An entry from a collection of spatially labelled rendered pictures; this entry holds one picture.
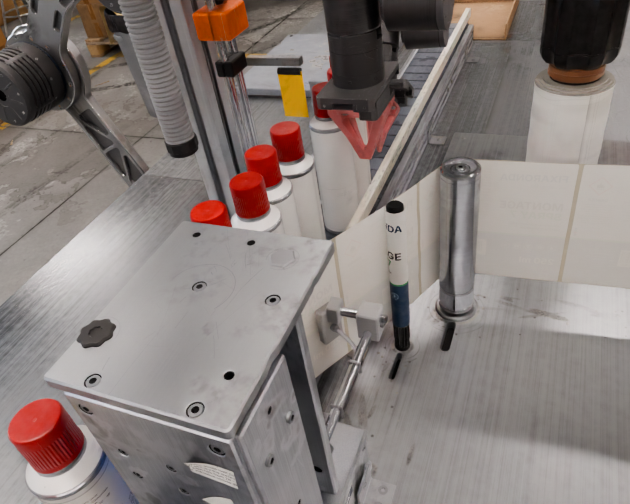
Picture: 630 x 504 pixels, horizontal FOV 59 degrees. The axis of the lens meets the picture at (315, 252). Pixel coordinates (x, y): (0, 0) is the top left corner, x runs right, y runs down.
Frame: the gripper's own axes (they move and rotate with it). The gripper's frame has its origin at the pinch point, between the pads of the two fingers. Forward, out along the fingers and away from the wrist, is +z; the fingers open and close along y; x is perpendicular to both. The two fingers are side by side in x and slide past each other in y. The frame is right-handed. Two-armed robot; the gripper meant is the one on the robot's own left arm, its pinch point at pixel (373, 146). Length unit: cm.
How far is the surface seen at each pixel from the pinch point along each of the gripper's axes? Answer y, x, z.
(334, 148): -0.4, -17.4, 2.8
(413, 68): -2.0, 36.7, -21.8
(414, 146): 4.1, 11.2, -1.6
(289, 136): -1.5, -28.9, 3.2
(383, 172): 2.4, -2.6, 4.2
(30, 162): -240, 155, -13
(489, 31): 11, 67, -39
